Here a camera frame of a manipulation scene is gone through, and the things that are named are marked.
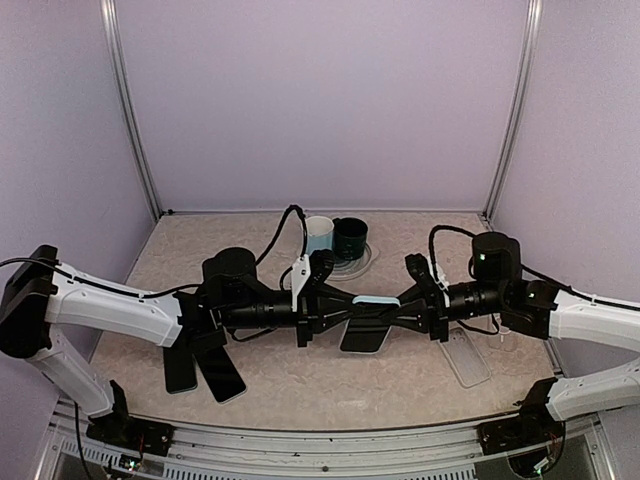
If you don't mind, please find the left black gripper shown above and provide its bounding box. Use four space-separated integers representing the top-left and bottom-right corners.
222 286 365 348

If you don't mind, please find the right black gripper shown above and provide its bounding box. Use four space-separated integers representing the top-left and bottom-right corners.
379 280 507 343

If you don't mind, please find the black phone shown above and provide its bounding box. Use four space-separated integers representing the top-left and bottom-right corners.
163 348 198 394
195 347 247 404

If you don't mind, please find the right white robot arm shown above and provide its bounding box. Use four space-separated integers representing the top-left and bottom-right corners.
382 232 639 444

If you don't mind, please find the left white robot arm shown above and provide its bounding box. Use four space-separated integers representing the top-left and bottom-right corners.
1 245 362 445

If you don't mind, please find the clear magsafe phone case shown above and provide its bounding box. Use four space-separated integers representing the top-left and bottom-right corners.
487 332 518 352

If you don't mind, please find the clear round plate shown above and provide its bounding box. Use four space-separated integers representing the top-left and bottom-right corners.
329 243 379 281

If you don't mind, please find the dark green mug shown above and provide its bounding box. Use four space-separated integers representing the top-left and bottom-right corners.
333 217 369 261

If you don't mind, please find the light blue white mug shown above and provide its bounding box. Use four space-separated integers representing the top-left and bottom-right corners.
304 215 334 255

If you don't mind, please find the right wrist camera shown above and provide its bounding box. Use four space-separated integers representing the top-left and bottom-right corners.
405 253 447 295

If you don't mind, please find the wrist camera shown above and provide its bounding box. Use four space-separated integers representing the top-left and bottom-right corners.
290 249 335 312
405 253 447 295

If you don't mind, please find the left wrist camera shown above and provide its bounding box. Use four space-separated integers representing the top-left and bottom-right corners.
290 249 335 312

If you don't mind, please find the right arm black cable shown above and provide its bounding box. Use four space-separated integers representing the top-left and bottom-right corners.
428 224 640 306

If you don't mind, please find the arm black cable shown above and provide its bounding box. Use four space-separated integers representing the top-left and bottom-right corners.
428 224 640 306
0 204 314 301

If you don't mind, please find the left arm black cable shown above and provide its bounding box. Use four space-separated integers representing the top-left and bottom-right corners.
0 204 314 301

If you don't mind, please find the aluminium front rail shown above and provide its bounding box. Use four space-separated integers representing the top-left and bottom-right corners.
29 399 620 479

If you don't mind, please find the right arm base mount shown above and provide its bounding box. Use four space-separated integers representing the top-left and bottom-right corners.
477 410 565 455

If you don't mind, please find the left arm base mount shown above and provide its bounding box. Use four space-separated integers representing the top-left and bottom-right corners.
86 419 175 457

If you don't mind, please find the right aluminium corner post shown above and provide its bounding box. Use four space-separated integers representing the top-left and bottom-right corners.
482 0 543 225

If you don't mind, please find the aluminium corner post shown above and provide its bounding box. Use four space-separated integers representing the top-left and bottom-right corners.
482 0 543 225
100 0 163 222

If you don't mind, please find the left aluminium corner post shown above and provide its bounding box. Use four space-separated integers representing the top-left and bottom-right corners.
100 0 163 222

